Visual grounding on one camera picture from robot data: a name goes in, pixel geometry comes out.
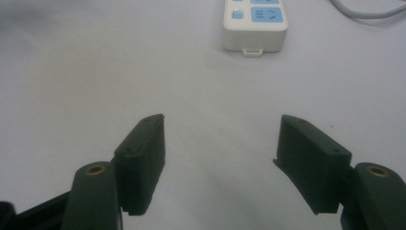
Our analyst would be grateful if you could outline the white power strip blue sockets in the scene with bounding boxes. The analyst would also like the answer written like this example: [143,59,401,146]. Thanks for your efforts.
[221,0,289,58]

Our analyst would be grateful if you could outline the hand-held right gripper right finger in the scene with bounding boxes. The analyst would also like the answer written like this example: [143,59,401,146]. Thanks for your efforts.
[273,114,406,230]

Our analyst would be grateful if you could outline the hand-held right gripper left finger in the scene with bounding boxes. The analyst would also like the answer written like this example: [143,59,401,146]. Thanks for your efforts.
[60,113,167,230]

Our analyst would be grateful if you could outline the white power cable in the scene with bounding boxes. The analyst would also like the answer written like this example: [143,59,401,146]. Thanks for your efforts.
[328,0,406,21]

